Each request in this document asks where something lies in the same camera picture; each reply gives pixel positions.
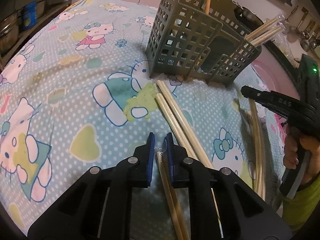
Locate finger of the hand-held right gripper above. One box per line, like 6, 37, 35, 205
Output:
241, 85, 317, 122

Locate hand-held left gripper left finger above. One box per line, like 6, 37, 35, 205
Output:
27, 132, 156, 240

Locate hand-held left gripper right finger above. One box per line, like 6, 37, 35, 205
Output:
164, 132, 293, 240

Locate green plastic chopstick holder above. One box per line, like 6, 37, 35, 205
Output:
146, 0, 262, 88

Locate row of hanging kitchen utensils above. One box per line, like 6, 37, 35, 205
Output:
287, 5, 320, 53

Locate person's right hand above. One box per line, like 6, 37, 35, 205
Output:
284, 127, 320, 184

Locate steel cooking pot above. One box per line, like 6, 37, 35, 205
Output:
234, 5, 263, 25

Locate printed cartoon blanket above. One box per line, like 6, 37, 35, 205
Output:
0, 0, 300, 240

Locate metal pot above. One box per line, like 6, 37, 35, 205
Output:
0, 12, 20, 54

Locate blue bag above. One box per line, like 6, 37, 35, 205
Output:
21, 1, 38, 30

